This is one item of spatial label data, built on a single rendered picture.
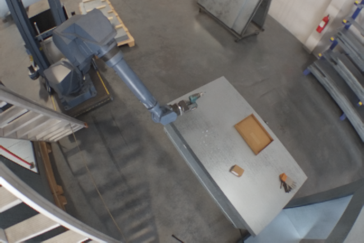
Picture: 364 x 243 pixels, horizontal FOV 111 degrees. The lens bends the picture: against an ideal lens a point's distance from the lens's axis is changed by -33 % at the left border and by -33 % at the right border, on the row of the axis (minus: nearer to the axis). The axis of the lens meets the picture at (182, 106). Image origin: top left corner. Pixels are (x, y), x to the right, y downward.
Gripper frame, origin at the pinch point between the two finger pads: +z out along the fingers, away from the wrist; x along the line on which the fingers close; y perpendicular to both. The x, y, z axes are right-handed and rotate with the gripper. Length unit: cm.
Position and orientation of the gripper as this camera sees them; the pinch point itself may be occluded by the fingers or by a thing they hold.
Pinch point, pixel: (192, 102)
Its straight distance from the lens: 197.3
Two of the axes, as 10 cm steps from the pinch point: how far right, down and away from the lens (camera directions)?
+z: 8.5, -3.8, 3.6
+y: -1.2, 5.2, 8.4
